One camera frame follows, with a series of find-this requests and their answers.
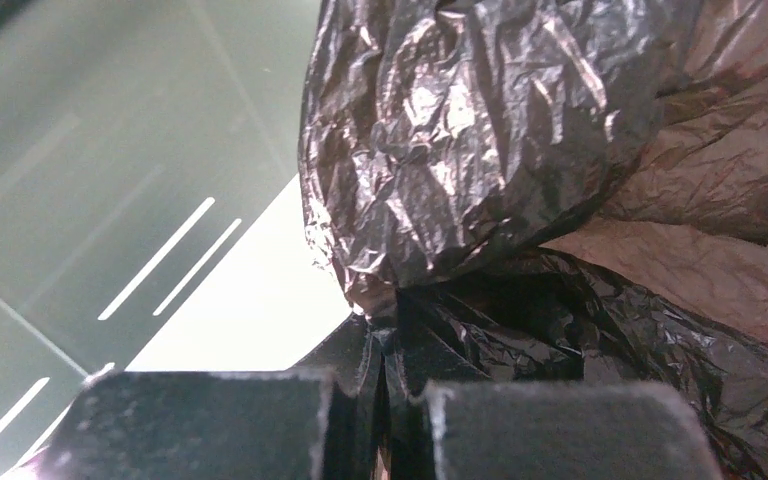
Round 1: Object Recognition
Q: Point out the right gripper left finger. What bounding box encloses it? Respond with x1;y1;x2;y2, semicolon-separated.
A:
32;314;385;480

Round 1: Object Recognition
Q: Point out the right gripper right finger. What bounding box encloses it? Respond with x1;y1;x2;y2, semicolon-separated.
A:
383;331;723;480

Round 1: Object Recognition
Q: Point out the black plastic trash bag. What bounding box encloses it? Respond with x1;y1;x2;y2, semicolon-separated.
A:
298;1;768;479

